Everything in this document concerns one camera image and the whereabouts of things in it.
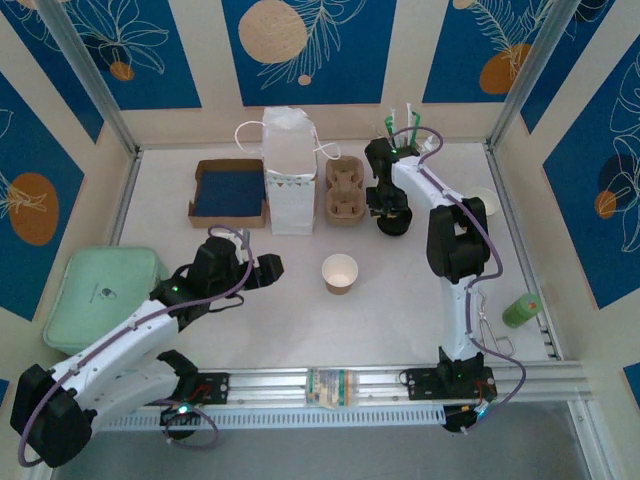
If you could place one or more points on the brown cardboard tray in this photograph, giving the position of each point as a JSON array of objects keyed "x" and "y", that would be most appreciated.
[{"x": 225, "y": 164}]

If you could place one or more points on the colourful printed packet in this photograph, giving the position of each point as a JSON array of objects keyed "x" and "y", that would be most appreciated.
[{"x": 330, "y": 387}]

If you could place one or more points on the blue napkin stack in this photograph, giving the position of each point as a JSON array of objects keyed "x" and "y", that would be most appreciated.
[{"x": 227, "y": 195}]

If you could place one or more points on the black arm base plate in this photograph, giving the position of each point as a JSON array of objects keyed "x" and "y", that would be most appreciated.
[
  {"x": 217, "y": 387},
  {"x": 420, "y": 385}
]

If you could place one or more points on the aluminium mounting rail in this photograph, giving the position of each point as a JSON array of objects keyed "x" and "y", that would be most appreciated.
[{"x": 270, "y": 385}]

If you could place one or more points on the aluminium frame post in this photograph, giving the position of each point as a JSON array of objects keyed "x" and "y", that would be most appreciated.
[
  {"x": 87, "y": 70},
  {"x": 530, "y": 75}
]

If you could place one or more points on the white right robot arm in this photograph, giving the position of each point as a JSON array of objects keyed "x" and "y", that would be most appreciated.
[{"x": 457, "y": 320}]

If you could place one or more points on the controller board with green light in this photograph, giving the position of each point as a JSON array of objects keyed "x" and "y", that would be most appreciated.
[
  {"x": 460, "y": 420},
  {"x": 180, "y": 412}
]

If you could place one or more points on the brown paper cup stack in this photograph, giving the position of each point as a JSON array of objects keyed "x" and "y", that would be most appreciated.
[{"x": 490, "y": 200}]

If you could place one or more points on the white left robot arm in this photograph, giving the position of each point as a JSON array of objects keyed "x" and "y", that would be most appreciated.
[{"x": 115, "y": 340}]

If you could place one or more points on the green wrapped straw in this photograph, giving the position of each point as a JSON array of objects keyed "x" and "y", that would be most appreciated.
[
  {"x": 418, "y": 125},
  {"x": 389, "y": 126}
]

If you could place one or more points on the white paper bag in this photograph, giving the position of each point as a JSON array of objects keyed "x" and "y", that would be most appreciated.
[{"x": 292, "y": 200}]

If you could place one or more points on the mint green lidded container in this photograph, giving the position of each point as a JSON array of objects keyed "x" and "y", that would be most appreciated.
[{"x": 100, "y": 280}]

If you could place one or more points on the aluminium table edge rail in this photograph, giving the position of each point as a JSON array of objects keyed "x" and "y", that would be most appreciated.
[
  {"x": 521, "y": 250},
  {"x": 125, "y": 200}
]

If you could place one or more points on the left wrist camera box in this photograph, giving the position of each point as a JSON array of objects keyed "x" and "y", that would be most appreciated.
[{"x": 244, "y": 245}]

